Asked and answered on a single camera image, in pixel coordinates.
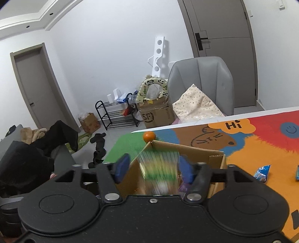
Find small printed cardboard box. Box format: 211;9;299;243
78;112;101;134

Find black shoe rack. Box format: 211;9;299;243
95;93;141;131

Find orange fruit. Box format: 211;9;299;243
143;131;156;144

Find clear plastic bags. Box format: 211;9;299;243
115;92;141;105

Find cream dotted cushion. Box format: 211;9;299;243
172;83;226;123

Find dark grey sofa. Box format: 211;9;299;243
0;124;78;199

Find beige plush cloth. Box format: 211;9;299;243
20;127;47;145

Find taped cardboard box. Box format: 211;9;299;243
136;95;176;129

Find colourful printed table mat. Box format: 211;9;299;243
103;112;299;243

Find blue snack packet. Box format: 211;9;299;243
253;164;272;183

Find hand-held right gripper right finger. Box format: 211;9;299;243
179;156;254;204

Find grey side door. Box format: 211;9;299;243
10;42;79;132

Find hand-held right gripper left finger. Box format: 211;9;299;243
53;153;130;205

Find grey chair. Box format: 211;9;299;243
167;56;235;118

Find black jacket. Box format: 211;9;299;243
0;141;56;196

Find white holed wall rack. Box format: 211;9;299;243
147;36;169;79

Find black door handle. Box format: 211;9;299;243
195;33;209;51

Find panda print ring cushion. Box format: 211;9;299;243
136;74;169;105

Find white containers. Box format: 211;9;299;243
107;88;122;104

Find black pants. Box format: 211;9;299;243
35;120;79;157

